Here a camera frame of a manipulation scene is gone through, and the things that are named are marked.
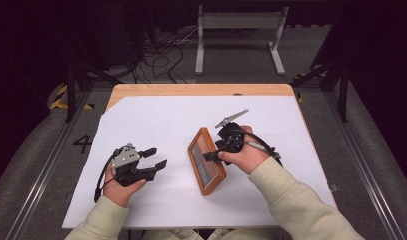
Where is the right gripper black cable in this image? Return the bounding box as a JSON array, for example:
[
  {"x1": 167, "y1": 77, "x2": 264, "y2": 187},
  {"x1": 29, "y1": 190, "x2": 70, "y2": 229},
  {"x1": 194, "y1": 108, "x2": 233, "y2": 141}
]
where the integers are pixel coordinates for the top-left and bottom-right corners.
[{"x1": 237, "y1": 129, "x2": 284, "y2": 168}]

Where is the person's left leg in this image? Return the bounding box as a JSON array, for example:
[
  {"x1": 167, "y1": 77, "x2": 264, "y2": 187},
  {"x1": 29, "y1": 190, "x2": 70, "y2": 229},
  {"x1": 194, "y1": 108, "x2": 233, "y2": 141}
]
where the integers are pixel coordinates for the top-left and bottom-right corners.
[{"x1": 140, "y1": 228, "x2": 205, "y2": 240}]

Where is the person's leg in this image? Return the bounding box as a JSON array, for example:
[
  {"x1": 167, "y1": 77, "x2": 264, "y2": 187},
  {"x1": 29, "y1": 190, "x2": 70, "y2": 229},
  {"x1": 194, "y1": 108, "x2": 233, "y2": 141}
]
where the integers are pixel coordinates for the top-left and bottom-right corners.
[
  {"x1": 140, "y1": 228, "x2": 205, "y2": 240},
  {"x1": 207, "y1": 228, "x2": 277, "y2": 240}
]

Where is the tangle of black floor cables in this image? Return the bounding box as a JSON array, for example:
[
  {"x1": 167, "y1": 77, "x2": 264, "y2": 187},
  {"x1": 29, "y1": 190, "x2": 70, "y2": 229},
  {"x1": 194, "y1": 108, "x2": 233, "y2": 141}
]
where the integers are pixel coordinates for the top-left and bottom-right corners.
[{"x1": 124, "y1": 29, "x2": 199, "y2": 84}]

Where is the wooden picture frame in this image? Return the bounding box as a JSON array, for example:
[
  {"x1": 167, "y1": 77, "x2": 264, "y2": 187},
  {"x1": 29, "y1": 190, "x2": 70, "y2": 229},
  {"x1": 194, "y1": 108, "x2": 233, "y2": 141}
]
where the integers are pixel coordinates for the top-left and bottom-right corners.
[{"x1": 187, "y1": 126, "x2": 228, "y2": 197}]

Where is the aluminium floor rail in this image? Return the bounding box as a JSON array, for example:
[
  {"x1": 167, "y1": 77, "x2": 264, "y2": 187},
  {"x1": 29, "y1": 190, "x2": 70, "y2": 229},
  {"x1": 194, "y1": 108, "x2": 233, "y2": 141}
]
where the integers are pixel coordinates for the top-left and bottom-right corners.
[
  {"x1": 4, "y1": 89, "x2": 92, "y2": 240},
  {"x1": 324, "y1": 91, "x2": 407, "y2": 240}
]

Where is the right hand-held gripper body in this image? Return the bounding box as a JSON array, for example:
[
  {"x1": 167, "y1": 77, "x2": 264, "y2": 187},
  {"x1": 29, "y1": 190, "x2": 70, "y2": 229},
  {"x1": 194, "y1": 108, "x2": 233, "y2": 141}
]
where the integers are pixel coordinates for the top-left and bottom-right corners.
[{"x1": 213, "y1": 109, "x2": 250, "y2": 155}]

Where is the white metal stand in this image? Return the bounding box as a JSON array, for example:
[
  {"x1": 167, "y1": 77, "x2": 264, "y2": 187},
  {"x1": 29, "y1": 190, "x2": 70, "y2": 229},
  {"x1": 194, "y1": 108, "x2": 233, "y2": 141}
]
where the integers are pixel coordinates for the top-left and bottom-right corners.
[{"x1": 194, "y1": 5, "x2": 290, "y2": 76}]

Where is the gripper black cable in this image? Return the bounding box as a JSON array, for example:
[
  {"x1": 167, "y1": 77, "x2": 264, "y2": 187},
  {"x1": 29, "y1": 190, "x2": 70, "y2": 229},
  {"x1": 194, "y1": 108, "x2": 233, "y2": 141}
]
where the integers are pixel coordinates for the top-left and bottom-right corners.
[
  {"x1": 93, "y1": 151, "x2": 120, "y2": 204},
  {"x1": 237, "y1": 129, "x2": 284, "y2": 168}
]

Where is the person's left hand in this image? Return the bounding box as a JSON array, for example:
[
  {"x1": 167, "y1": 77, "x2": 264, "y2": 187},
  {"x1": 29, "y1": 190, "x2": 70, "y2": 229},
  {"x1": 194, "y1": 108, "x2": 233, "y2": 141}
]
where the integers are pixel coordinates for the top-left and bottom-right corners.
[{"x1": 103, "y1": 165, "x2": 148, "y2": 209}]

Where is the person's right hand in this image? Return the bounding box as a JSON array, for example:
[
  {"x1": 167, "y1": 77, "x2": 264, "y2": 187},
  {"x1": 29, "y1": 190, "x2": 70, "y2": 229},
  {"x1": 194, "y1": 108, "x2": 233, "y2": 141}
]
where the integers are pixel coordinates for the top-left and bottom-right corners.
[{"x1": 217, "y1": 124, "x2": 270, "y2": 176}]

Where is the black metal stand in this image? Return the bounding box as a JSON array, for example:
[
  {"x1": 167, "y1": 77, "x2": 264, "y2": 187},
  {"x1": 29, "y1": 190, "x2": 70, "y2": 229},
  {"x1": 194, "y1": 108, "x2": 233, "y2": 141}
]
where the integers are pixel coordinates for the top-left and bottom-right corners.
[
  {"x1": 62, "y1": 9, "x2": 122, "y2": 124},
  {"x1": 289, "y1": 59, "x2": 350, "y2": 124}
]

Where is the white paper sheet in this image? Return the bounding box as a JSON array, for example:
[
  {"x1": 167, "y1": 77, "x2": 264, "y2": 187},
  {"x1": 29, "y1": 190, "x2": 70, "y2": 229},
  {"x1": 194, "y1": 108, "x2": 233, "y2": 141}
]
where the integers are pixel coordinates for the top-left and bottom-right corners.
[{"x1": 61, "y1": 95, "x2": 339, "y2": 230}]

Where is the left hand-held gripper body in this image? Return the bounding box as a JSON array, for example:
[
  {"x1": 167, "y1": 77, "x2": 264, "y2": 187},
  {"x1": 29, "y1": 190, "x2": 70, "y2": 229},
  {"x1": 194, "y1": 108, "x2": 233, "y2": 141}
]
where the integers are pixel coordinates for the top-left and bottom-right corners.
[{"x1": 110, "y1": 142, "x2": 158, "y2": 188}]

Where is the yellow black hazard tape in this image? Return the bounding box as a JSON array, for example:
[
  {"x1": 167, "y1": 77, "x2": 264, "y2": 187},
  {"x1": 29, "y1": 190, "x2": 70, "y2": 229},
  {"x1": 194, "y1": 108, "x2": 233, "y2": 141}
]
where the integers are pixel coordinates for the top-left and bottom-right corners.
[{"x1": 49, "y1": 84, "x2": 95, "y2": 111}]

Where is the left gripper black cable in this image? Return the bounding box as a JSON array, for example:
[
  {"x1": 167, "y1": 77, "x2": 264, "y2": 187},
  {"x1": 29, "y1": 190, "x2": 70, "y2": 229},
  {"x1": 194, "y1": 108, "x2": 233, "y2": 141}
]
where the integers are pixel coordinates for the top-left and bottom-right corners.
[{"x1": 93, "y1": 151, "x2": 120, "y2": 204}]

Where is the person's right leg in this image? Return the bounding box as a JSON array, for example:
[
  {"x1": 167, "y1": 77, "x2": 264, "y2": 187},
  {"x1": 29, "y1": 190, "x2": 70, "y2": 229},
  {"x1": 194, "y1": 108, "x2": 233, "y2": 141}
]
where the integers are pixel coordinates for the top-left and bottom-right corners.
[{"x1": 207, "y1": 228, "x2": 277, "y2": 240}]

